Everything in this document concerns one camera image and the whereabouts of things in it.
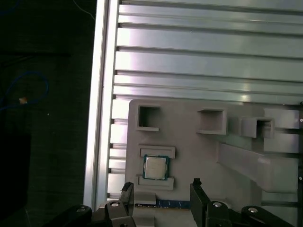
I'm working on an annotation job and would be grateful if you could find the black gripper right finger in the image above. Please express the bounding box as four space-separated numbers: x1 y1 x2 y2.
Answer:
190 178 296 227

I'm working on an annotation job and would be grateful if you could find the grey parts rack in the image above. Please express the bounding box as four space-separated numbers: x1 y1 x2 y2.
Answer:
126 99 303 227

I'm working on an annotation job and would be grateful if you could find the silver CPU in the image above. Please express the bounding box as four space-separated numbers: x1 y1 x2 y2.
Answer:
142 155 171 182

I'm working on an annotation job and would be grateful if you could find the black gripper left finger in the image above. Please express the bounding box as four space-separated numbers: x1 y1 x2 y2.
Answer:
42 181 137 227

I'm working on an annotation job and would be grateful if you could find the RAM stick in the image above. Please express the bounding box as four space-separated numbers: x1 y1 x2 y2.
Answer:
134 200 191 210

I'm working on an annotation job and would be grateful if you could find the blue floor cable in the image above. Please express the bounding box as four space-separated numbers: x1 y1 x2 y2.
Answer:
0 71 50 112

